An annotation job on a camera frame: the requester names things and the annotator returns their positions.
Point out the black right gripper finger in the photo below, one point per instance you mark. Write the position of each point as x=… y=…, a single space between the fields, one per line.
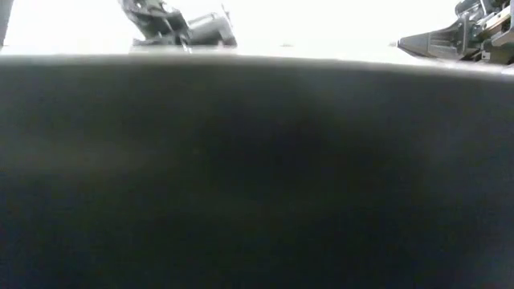
x=437 y=42

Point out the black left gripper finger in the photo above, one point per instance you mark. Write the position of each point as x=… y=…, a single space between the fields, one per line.
x=210 y=32

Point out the black plastic serving tray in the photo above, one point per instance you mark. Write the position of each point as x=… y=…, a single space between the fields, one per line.
x=257 y=180

